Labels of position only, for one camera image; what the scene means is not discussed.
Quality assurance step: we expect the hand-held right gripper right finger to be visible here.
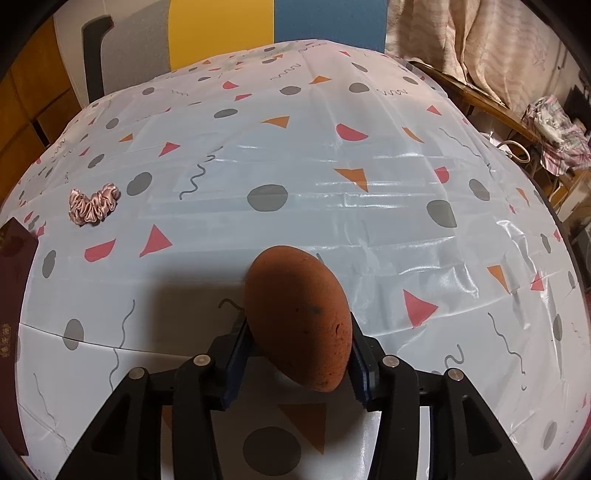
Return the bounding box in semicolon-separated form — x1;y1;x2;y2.
346;311;522;480

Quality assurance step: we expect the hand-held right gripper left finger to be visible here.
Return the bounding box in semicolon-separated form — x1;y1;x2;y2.
55;314;252;480

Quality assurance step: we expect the brown round puff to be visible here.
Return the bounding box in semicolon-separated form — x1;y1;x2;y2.
243;246;354;393

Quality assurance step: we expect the gold-lined dark tin box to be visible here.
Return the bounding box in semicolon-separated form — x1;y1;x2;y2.
0;219;40;457

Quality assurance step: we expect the patterned light blue tablecloth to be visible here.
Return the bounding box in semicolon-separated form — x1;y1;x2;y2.
0;41;580;480

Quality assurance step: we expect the pink satin scrunchie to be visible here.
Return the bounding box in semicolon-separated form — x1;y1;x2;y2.
69;183;121;227

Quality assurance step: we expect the plaid cloth bag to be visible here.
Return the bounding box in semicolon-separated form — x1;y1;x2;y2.
524;96;591;174

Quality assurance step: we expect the grey yellow blue chair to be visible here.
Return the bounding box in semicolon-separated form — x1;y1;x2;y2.
53;0;386;112

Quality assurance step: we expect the wooden cabinet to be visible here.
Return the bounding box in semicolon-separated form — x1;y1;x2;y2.
0;18;88;153

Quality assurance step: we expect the beige patterned curtain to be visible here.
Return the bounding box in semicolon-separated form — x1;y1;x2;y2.
385;0;578;104

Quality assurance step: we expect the white cable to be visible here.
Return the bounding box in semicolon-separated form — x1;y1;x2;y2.
496;138;532;163

